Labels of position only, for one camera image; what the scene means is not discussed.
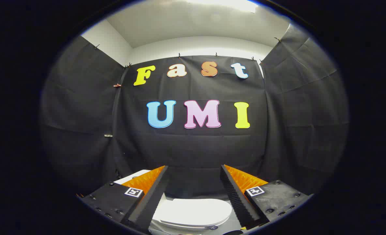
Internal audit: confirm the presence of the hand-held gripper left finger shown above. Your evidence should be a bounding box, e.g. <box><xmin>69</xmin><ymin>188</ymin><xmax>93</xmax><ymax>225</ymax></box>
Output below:
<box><xmin>79</xmin><ymin>165</ymin><xmax>169</xmax><ymax>234</ymax></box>

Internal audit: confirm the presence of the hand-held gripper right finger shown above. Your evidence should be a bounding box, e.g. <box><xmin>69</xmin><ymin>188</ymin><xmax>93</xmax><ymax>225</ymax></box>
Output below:
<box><xmin>220</xmin><ymin>164</ymin><xmax>313</xmax><ymax>230</ymax></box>

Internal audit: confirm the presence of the white toilet seat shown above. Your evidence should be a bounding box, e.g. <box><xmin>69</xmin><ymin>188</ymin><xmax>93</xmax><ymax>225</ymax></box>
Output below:
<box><xmin>151</xmin><ymin>218</ymin><xmax>230</xmax><ymax>231</ymax></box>

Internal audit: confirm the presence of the black backdrop cloth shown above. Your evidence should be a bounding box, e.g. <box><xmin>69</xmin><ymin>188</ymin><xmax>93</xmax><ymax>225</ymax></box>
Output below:
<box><xmin>40</xmin><ymin>23</ymin><xmax>349</xmax><ymax>199</ymax></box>

